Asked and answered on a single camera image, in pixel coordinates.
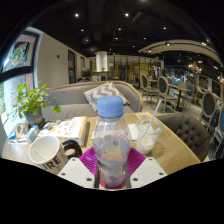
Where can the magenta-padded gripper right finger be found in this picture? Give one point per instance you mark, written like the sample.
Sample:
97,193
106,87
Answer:
147,171

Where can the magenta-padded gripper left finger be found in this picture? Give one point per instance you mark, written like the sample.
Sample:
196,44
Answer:
76,171

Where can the clear blue-capped water bottle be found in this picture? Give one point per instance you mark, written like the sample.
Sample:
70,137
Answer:
111,133

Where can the clear plastic cup with straw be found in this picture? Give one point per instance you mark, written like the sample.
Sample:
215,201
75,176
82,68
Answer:
146,136

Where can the printed white brochure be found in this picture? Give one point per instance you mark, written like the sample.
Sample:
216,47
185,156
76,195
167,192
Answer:
53,128

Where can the dark grey tufted chair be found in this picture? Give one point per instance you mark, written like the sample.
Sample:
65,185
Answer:
186,131

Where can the yellow white card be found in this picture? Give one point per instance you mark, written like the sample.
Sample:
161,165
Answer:
143,115

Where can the small blue white box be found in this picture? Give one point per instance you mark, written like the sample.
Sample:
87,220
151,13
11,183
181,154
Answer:
32,133

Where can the brown paper bag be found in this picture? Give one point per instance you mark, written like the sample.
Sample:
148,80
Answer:
21,130

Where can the grey curved sofa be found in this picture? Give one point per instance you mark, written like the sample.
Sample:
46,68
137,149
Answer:
66,100

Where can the grey white chevron pillow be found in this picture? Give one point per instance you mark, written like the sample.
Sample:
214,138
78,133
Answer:
100,93

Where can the green potted plant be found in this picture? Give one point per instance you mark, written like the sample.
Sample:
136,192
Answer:
31,100

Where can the group of round-backed dining chairs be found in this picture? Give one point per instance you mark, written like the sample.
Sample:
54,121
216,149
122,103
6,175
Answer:
163,88

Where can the person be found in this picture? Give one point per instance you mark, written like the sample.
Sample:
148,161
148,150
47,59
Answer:
85,75

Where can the large window with stickers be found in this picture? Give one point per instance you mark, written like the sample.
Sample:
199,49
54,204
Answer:
15,56

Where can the group of ceiling spotlights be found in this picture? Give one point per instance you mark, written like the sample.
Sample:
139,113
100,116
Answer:
76,15

